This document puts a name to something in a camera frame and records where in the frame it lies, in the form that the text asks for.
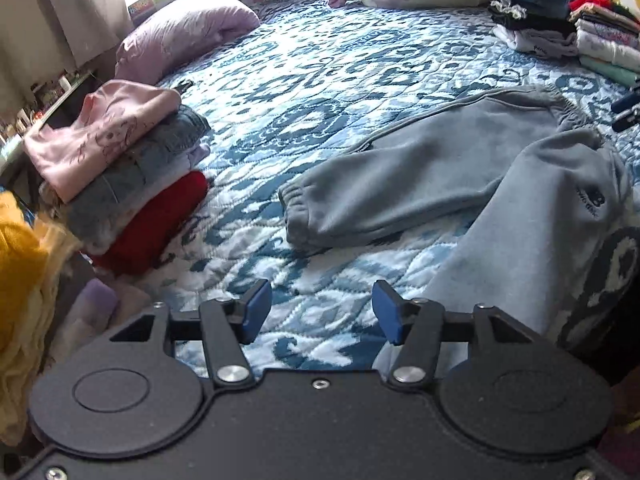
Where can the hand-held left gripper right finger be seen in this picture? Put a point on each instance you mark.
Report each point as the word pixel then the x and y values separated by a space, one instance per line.
pixel 387 316

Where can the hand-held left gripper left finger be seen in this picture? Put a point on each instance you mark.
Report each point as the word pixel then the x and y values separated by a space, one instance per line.
pixel 257 310

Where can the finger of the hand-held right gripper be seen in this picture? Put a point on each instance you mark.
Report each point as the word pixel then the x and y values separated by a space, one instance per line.
pixel 629 121
pixel 627 104

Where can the grey sweatpants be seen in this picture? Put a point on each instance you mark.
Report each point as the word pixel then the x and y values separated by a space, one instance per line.
pixel 450 170

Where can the stack of folded clothes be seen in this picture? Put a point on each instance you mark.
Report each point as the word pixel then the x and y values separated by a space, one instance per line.
pixel 607 45

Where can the white crumpled garment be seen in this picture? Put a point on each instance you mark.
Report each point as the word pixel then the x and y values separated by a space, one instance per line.
pixel 535 42

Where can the black lace-trimmed garment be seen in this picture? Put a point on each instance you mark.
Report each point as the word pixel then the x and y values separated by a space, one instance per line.
pixel 530 17

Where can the red folded garment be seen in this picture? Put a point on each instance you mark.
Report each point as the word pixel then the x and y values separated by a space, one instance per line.
pixel 155 220

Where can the dark white-printed cloth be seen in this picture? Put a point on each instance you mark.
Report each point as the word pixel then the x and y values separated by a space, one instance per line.
pixel 610 280

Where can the light purple cloth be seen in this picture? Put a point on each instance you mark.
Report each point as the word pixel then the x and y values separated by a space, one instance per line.
pixel 95 305

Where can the lavender folded garment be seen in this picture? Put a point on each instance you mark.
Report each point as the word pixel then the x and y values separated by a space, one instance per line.
pixel 198 155

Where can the folded blue jeans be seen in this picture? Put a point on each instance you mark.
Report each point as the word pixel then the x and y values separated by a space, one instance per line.
pixel 150 160

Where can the pale yellow cloth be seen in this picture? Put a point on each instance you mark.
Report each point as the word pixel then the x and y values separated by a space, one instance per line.
pixel 35 385

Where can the pink folded garment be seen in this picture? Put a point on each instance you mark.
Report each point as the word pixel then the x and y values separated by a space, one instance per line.
pixel 100 135

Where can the blue patterned quilt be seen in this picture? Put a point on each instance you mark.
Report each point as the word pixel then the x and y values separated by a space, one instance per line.
pixel 310 75

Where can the cluttered dark side table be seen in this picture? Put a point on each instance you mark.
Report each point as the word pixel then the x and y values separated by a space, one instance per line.
pixel 55 105

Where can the purple pillow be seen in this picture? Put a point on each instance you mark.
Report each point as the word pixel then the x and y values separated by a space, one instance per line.
pixel 190 25

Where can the beige curtain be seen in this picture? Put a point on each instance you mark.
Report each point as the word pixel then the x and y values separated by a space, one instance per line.
pixel 65 10

